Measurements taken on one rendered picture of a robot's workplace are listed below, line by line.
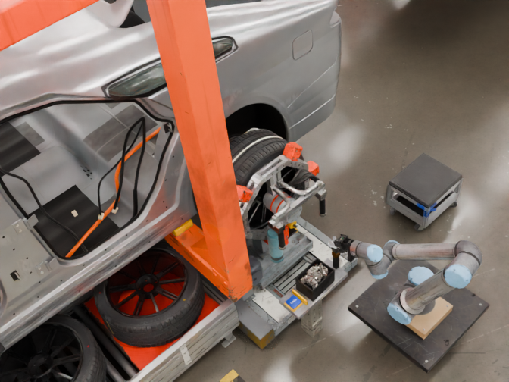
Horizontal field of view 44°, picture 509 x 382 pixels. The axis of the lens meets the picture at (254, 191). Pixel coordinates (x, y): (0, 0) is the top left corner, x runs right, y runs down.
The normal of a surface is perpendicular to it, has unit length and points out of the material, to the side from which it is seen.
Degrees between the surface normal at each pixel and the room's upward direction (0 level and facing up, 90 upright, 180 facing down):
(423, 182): 0
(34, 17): 90
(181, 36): 90
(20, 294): 92
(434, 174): 0
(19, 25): 90
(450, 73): 0
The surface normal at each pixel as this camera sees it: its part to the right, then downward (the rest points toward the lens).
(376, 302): -0.10, -0.67
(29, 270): 0.67, 0.50
